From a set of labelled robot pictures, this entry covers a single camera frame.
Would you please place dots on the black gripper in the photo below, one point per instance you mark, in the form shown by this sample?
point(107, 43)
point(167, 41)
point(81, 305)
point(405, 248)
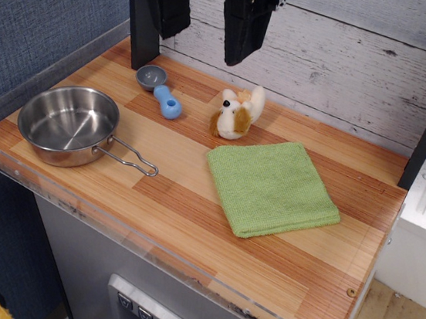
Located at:
point(246, 23)

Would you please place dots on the stainless steel pot with handle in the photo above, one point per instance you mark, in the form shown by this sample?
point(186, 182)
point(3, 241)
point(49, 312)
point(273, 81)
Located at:
point(73, 126)

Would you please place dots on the green folded towel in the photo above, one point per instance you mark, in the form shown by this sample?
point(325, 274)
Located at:
point(269, 189)

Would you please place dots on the blue and grey scoop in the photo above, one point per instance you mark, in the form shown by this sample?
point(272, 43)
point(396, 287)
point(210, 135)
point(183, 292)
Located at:
point(153, 79)

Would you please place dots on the white brown plush dog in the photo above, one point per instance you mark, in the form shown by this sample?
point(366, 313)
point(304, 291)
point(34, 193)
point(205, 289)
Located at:
point(237, 113)

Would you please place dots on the clear acrylic table guard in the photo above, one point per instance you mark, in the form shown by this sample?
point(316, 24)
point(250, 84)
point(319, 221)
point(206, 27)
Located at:
point(176, 221)

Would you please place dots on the grey cabinet front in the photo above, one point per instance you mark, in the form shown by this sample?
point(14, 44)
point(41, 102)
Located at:
point(104, 279)

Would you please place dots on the silver dispenser panel with buttons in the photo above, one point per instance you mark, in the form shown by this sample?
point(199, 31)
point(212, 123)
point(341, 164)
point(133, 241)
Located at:
point(133, 302)

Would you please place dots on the dark left vertical post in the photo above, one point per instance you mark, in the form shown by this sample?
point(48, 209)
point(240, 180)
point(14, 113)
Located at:
point(144, 39)

